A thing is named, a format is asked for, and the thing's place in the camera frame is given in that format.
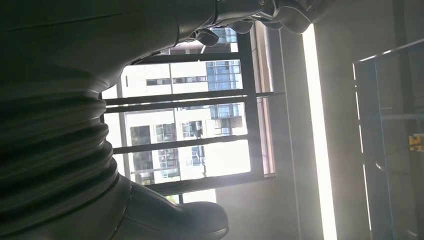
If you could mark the glass partition panel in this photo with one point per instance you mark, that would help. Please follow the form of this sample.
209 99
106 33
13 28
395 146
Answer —
367 132

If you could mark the small yellow object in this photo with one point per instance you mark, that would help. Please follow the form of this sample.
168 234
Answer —
416 142

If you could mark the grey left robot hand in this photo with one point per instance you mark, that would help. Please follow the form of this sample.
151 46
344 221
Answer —
99 33

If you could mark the dark framed window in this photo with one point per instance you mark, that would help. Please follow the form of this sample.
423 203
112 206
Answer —
246 66

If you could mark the long ceiling light strip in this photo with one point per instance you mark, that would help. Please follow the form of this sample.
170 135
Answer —
318 132

